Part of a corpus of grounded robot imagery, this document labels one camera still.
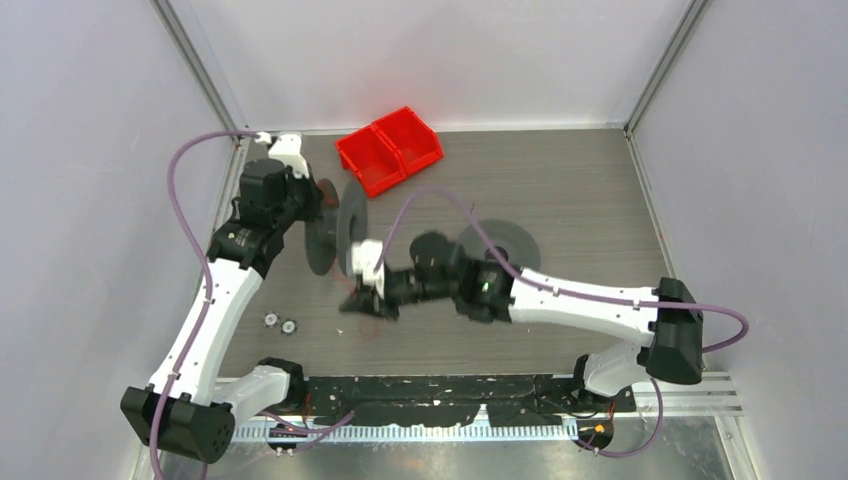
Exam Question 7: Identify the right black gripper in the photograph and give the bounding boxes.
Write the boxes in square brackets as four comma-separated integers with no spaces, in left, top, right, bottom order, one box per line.
[341,262,458,321]

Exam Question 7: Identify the thin red wire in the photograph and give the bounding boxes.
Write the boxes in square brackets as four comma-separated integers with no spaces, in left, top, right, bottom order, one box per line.
[331,271,386,340]

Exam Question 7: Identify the grey spool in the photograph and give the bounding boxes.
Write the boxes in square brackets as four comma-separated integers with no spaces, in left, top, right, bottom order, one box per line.
[304,178,368,276]
[456,219,542,270]

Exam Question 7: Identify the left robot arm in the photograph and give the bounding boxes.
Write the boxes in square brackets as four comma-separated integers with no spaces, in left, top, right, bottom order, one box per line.
[120,158,328,464]

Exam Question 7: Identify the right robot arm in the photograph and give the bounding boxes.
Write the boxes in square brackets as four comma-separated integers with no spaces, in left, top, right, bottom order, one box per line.
[339,231,703,411]

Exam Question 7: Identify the left red bin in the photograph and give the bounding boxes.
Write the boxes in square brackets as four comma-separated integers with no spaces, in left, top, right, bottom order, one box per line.
[335,126,406,199]

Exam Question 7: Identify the red bin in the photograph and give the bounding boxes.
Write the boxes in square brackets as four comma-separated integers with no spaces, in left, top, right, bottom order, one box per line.
[372,106,444,176]
[335,126,406,199]

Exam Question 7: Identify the small round connector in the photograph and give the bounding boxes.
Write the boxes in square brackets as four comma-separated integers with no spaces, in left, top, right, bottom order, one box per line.
[263,312,279,328]
[280,319,298,336]

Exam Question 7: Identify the right red bin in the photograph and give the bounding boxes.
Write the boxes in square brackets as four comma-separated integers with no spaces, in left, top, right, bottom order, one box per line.
[372,106,444,176]

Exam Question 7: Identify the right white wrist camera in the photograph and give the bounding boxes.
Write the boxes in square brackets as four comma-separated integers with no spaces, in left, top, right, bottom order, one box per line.
[350,239,385,298]

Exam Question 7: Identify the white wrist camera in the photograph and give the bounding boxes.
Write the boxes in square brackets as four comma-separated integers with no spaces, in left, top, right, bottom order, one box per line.
[350,239,385,298]
[254,131,312,179]

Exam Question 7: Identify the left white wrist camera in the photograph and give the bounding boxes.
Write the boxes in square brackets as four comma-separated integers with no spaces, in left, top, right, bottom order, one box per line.
[254,131,312,179]

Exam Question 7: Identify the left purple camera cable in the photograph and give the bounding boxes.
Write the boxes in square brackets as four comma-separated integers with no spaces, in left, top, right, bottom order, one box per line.
[148,130,263,480]

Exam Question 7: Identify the purple camera cable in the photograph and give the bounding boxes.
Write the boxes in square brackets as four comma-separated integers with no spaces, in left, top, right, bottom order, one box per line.
[148,130,263,480]
[374,186,751,356]

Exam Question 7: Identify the grey slotted cable duct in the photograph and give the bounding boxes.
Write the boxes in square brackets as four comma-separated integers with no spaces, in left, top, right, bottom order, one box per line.
[232,420,578,444]

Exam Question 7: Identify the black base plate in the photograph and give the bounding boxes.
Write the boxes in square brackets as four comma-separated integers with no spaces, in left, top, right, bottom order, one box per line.
[307,374,636,427]

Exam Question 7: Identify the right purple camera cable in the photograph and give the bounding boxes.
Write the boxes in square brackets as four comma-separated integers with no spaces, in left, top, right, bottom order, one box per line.
[374,186,751,356]

